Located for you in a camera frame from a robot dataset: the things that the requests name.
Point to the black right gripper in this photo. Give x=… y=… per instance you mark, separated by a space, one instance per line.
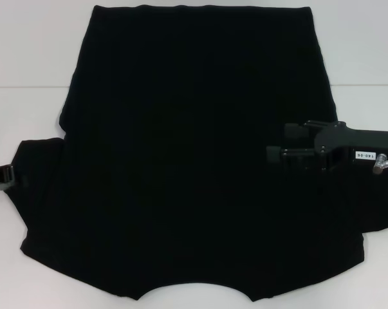
x=338 y=141

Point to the black t-shirt with white lettering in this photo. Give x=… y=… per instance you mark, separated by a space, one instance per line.
x=193 y=161

